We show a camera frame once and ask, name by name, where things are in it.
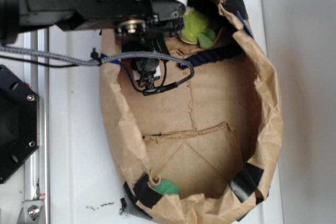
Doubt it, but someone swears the brown paper bag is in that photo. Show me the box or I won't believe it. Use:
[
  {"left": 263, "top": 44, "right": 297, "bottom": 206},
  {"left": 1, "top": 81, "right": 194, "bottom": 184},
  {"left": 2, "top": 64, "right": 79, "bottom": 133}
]
[{"left": 100, "top": 0, "right": 283, "bottom": 223}]

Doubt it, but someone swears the green object in bag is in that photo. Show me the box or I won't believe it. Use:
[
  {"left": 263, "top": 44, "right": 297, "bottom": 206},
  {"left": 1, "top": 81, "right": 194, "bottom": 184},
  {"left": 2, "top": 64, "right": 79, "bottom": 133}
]
[{"left": 153, "top": 179, "right": 181, "bottom": 196}]

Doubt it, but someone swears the aluminium frame rail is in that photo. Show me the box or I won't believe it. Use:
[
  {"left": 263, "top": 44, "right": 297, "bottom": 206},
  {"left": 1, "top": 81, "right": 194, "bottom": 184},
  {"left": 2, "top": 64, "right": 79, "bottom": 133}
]
[{"left": 18, "top": 28, "right": 50, "bottom": 224}]

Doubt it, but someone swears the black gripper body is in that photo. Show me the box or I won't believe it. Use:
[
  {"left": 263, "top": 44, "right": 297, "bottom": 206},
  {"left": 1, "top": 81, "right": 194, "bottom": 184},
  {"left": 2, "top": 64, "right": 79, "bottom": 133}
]
[{"left": 115, "top": 0, "right": 185, "bottom": 93}]

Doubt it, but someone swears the black tape strip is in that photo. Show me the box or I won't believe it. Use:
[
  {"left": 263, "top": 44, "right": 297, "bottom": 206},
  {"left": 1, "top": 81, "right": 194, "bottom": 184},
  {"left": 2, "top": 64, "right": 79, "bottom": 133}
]
[
  {"left": 228, "top": 163, "right": 264, "bottom": 203},
  {"left": 121, "top": 173, "right": 163, "bottom": 221}
]

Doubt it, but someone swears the black tape strip left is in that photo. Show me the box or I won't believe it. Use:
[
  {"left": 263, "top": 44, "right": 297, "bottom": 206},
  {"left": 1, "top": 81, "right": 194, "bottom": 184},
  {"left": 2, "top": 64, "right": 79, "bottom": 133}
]
[{"left": 121, "top": 173, "right": 163, "bottom": 221}]

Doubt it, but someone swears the black tape strip right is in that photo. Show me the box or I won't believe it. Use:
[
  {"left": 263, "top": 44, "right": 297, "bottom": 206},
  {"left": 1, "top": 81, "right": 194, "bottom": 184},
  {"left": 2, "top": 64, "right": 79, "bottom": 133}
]
[{"left": 228, "top": 163, "right": 264, "bottom": 203}]

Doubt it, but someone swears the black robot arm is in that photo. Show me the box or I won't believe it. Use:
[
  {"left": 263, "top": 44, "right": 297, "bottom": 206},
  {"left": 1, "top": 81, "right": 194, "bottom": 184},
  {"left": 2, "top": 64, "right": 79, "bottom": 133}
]
[{"left": 1, "top": 0, "right": 188, "bottom": 95}]

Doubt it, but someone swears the gray braided cable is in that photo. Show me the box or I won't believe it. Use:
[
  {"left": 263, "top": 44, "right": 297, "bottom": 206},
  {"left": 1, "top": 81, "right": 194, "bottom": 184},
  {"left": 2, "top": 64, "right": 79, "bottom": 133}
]
[{"left": 0, "top": 45, "right": 195, "bottom": 95}]

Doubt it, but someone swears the dark navy rope toy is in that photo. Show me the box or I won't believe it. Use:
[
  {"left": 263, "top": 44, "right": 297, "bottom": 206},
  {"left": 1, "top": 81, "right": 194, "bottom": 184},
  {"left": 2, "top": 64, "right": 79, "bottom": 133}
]
[{"left": 185, "top": 44, "right": 243, "bottom": 67}]

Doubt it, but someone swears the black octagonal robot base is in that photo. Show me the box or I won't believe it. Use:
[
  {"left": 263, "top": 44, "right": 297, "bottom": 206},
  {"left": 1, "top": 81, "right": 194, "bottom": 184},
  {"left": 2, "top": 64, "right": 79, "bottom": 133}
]
[{"left": 0, "top": 65, "right": 38, "bottom": 184}]

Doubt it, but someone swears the blue tape on bag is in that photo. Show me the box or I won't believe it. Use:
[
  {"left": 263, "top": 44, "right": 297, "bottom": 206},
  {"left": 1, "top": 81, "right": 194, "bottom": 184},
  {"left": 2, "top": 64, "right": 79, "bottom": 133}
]
[{"left": 236, "top": 10, "right": 254, "bottom": 39}]

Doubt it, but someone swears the green fuzzy plush toy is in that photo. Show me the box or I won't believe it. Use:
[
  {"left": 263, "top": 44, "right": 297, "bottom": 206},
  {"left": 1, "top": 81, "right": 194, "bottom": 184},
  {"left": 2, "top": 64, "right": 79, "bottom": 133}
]
[{"left": 179, "top": 6, "right": 216, "bottom": 49}]

